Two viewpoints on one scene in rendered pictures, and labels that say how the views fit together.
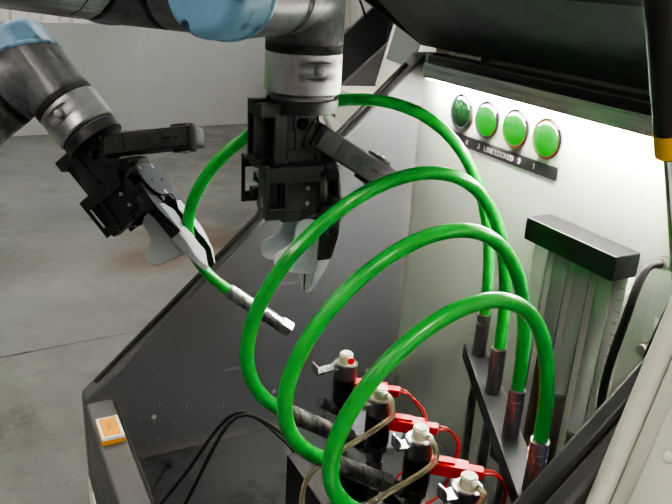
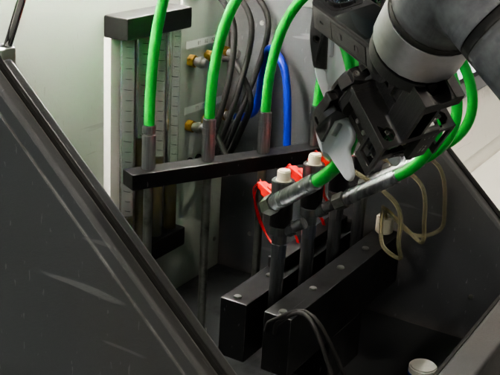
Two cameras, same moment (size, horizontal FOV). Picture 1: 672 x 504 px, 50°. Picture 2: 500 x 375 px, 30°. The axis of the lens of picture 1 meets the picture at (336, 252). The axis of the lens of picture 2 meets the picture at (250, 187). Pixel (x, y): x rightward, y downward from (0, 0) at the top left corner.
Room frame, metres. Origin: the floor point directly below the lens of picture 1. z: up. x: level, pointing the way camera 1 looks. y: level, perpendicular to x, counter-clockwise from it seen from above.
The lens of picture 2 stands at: (1.34, 0.85, 1.50)
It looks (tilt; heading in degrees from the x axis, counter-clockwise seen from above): 20 degrees down; 238
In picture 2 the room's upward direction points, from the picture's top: 3 degrees clockwise
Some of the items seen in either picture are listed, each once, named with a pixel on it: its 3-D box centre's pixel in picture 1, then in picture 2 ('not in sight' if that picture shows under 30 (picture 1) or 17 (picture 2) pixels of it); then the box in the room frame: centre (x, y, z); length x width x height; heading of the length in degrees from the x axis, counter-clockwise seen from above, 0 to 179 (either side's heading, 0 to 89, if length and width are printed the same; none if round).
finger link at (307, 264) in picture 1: (299, 259); not in sight; (0.70, 0.04, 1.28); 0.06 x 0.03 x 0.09; 118
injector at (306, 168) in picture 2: (364, 477); (315, 241); (0.67, -0.05, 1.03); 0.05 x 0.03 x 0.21; 118
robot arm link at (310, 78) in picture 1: (304, 75); not in sight; (0.72, 0.04, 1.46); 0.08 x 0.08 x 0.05
